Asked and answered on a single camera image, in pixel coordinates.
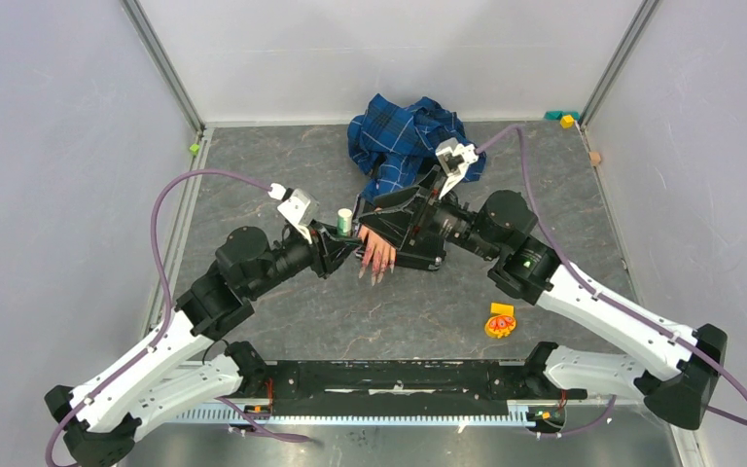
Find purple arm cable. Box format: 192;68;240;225
45;169;273;467
476;124;747;429

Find black ribbed block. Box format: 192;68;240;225
354;196;448;272

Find yellow orange toy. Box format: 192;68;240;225
483;303;516;339

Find white slotted cable rail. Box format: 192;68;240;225
173;402;536;427

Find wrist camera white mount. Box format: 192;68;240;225
435;138;479;198
268;183;319;245

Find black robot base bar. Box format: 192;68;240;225
225;341;587;416

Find fake hand with painted nails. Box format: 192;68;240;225
358;226;397;286

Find white cap nail polish bottle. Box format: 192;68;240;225
337;208;353;236

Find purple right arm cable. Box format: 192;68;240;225
476;124;747;429

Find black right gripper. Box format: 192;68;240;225
358;165;500;262

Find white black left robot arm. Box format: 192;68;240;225
45;221;361;466

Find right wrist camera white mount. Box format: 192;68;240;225
435;138;479;198

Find blue plaid shirt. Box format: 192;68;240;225
347;94;471;202

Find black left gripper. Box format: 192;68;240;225
247;218;363;299

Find yellow cube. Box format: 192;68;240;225
559;114;576;128

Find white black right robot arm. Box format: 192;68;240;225
358;169;728;430

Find teal block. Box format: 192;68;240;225
544;110;581;121

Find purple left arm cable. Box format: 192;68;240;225
45;169;273;467

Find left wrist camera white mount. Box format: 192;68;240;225
268;183;319;245

